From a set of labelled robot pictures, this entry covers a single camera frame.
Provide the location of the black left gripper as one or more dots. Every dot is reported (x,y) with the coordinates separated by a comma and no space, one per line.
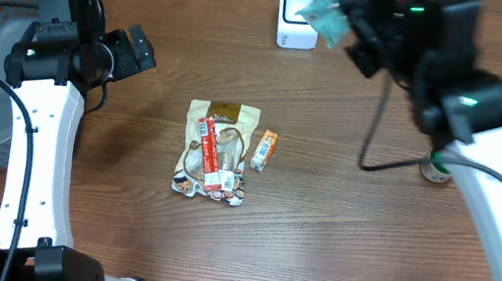
(135,49)

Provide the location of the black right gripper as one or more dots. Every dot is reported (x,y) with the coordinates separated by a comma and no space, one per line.
(366,20)

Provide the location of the teal wet wipes pack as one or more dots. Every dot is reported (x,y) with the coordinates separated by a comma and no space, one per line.
(327,19)

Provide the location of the green lid jar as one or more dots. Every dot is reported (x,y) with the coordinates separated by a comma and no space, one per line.
(435,172)

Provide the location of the small orange box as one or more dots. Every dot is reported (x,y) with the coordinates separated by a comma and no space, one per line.
(264,150)

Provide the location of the snack bag with red label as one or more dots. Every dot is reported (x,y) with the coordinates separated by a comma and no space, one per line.
(235,123)

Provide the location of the red stick snack packet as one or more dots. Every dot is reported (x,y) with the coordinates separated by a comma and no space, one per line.
(211,177)

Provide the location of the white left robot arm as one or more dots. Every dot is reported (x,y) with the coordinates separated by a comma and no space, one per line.
(36,242)

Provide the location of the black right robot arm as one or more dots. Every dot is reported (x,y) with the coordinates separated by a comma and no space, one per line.
(461,113)

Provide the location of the white barcode scanner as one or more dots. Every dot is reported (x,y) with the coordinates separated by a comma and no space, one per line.
(293,31)

